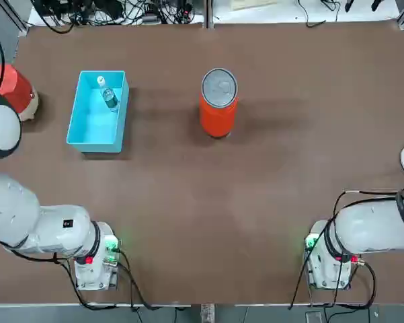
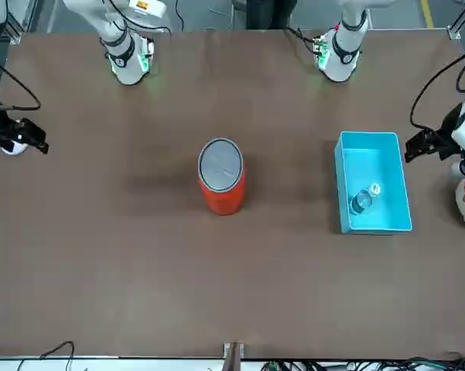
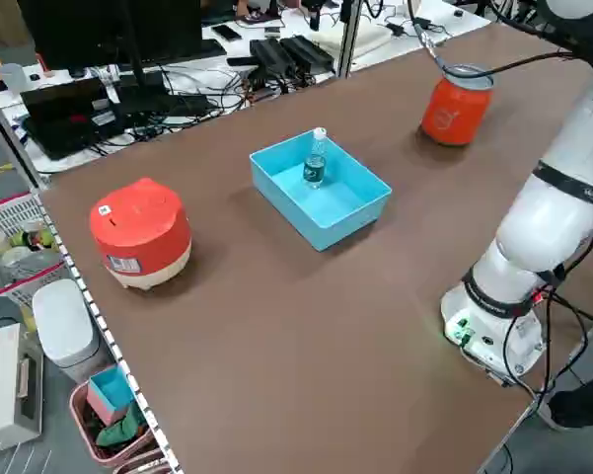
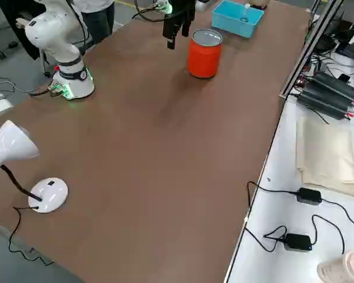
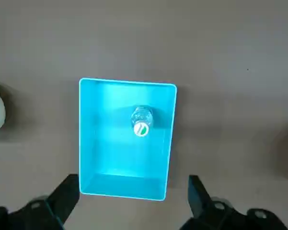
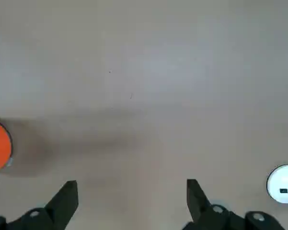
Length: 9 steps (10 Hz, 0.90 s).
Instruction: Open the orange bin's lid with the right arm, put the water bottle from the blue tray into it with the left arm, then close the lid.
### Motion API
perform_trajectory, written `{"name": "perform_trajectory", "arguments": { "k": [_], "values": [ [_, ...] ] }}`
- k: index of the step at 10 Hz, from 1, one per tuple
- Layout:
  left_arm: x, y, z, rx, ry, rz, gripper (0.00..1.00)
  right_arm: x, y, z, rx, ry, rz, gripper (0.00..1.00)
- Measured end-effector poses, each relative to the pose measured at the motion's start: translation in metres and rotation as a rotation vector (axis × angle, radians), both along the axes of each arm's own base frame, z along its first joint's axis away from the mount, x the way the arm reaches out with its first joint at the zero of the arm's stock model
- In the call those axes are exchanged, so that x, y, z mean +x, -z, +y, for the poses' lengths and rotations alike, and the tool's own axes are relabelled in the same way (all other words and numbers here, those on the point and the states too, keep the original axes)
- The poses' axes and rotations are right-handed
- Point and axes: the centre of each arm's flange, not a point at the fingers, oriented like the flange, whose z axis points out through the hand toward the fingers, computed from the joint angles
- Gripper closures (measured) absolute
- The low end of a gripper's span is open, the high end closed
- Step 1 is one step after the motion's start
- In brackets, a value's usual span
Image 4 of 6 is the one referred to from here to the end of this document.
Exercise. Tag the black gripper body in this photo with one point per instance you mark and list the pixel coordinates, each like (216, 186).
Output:
(183, 7)

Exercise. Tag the grey bin lid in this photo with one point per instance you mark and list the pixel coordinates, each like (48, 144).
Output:
(207, 37)

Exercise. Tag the clear water bottle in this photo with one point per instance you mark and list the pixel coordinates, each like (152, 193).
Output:
(245, 13)

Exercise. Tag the orange round bin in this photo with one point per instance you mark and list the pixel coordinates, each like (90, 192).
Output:
(203, 60)

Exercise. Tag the blue plastic tray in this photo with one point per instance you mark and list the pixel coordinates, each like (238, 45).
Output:
(235, 23)

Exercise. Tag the black finned power supply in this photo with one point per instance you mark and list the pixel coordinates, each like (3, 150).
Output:
(335, 84)
(324, 103)

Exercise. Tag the beige cloth bag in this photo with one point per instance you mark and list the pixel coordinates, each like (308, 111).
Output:
(327, 153)

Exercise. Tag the white desk lamp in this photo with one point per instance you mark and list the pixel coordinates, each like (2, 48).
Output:
(9, 144)

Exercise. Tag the black power adapter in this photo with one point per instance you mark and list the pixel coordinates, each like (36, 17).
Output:
(309, 195)
(297, 242)

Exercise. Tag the aluminium frame post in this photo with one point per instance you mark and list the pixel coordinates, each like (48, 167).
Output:
(309, 44)

